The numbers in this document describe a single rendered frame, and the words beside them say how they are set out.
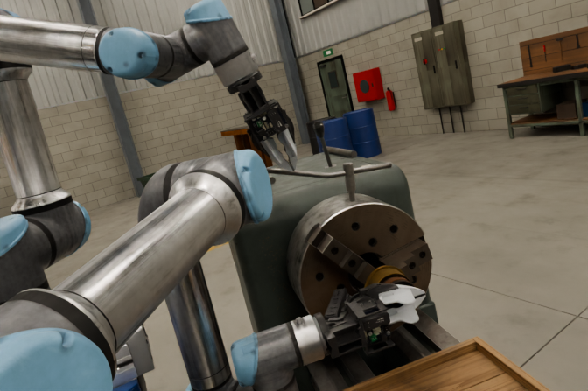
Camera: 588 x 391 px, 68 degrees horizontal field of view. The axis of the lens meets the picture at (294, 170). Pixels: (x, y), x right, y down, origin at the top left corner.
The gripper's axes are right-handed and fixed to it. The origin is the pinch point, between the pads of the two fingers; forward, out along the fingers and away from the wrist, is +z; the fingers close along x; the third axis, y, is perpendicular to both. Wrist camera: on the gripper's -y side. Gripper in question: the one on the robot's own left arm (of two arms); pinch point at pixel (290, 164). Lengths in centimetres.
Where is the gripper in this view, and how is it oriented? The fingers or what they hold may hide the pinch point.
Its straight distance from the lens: 91.2
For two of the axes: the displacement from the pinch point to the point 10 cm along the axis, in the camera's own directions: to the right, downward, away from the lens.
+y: 1.8, 2.6, -9.5
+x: 8.7, -5.0, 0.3
